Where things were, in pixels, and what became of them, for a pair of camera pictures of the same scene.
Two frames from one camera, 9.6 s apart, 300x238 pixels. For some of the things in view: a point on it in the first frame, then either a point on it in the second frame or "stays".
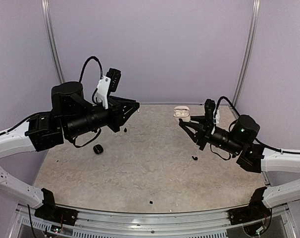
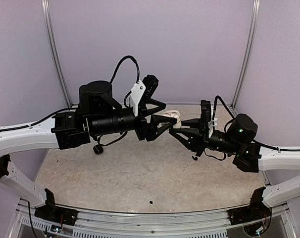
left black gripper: (117, 105) to (143, 130)
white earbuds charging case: (182, 112) to (173, 114)
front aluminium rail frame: (207, 224) stays
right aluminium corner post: (247, 51) stays
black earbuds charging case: (98, 148) stays
